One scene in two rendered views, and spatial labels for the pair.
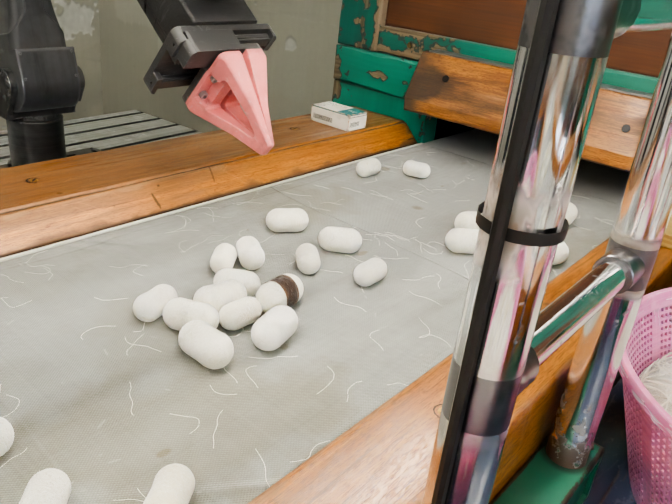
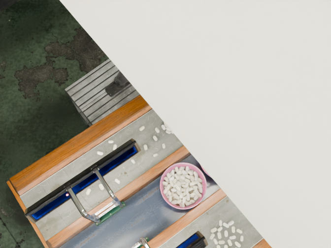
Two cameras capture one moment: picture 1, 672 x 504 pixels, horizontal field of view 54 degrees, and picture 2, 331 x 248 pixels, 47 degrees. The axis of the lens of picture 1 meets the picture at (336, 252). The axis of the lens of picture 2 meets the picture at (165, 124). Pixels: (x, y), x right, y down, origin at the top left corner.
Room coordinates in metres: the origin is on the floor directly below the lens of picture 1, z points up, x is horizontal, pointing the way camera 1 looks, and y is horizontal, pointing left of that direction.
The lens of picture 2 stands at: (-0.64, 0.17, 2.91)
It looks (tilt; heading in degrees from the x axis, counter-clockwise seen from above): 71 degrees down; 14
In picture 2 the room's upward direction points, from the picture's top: 3 degrees clockwise
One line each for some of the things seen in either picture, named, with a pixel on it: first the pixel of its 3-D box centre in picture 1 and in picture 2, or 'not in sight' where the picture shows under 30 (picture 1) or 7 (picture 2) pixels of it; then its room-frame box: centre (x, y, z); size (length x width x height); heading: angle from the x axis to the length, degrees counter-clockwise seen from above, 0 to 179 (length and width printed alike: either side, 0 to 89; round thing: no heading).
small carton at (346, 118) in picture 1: (338, 115); not in sight; (0.80, 0.01, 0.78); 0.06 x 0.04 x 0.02; 52
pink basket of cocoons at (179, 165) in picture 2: not in sight; (182, 186); (-0.26, 0.14, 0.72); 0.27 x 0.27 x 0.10
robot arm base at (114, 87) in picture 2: not in sight; (119, 81); (0.26, 0.71, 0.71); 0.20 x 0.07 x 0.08; 146
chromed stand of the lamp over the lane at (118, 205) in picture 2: not in sight; (97, 197); (-0.48, 0.56, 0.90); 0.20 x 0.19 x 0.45; 142
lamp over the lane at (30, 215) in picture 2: not in sight; (83, 178); (-0.43, 0.62, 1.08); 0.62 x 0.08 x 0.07; 142
